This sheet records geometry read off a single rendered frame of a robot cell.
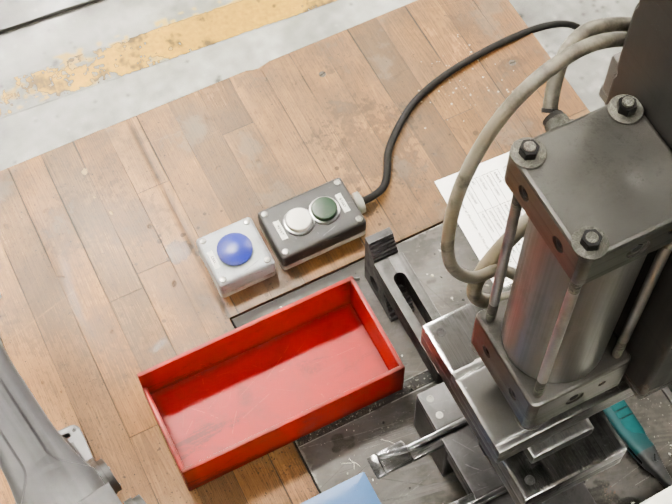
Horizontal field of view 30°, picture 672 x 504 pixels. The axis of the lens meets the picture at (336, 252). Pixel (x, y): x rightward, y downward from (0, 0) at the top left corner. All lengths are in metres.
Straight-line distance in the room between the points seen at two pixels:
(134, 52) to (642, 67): 2.04
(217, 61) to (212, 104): 1.17
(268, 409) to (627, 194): 0.66
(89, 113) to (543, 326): 1.89
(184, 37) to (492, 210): 1.41
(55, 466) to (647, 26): 0.52
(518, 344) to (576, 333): 0.07
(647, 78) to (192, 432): 0.72
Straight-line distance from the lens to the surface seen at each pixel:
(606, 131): 0.79
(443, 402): 1.26
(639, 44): 0.78
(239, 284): 1.39
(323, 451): 1.33
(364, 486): 1.22
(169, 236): 1.45
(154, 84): 2.69
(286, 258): 1.39
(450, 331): 1.12
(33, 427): 0.96
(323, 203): 1.41
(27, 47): 2.80
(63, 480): 0.95
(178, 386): 1.36
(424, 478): 1.32
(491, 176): 1.48
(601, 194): 0.77
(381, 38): 1.59
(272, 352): 1.37
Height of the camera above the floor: 2.16
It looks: 62 degrees down
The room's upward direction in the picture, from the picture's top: 1 degrees counter-clockwise
